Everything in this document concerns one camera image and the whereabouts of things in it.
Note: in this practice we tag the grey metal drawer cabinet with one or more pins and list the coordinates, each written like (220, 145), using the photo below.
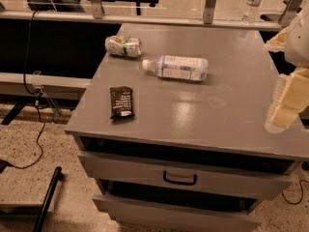
(218, 122)

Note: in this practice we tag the black drawer handle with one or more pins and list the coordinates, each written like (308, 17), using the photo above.
(179, 180)

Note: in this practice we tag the upper grey drawer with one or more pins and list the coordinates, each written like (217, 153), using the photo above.
(210, 179)

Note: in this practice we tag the lying clear water bottle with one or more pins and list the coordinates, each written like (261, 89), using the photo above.
(178, 67)

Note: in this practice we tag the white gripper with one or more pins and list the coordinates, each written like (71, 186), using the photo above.
(298, 43)

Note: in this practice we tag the dark chocolate rxbar wrapper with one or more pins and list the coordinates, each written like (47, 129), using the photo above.
(121, 102)

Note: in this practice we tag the black metal floor stand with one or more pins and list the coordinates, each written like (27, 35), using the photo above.
(39, 210)

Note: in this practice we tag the standing clear water bottle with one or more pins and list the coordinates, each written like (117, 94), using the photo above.
(252, 8)

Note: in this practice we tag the lower grey drawer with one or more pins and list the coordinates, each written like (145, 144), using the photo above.
(172, 216)

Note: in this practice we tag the grey drawer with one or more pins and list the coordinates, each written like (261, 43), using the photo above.
(172, 216)
(210, 179)

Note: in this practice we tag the crushed green white can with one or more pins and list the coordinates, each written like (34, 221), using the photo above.
(123, 46)

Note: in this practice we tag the grey metal rail frame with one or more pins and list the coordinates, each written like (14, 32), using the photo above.
(145, 11)

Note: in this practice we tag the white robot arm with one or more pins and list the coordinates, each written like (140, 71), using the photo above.
(296, 49)

